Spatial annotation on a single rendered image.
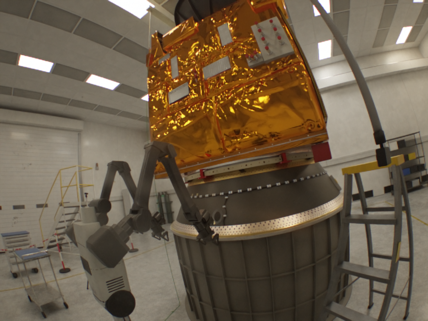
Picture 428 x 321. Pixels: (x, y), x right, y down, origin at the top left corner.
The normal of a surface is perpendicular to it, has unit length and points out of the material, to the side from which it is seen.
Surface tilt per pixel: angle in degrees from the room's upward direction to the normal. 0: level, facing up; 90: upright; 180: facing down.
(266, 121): 90
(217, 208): 62
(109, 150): 90
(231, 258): 90
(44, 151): 90
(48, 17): 180
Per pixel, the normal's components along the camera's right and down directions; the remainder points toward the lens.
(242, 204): -0.36, -0.52
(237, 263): -0.41, -0.06
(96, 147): 0.85, -0.21
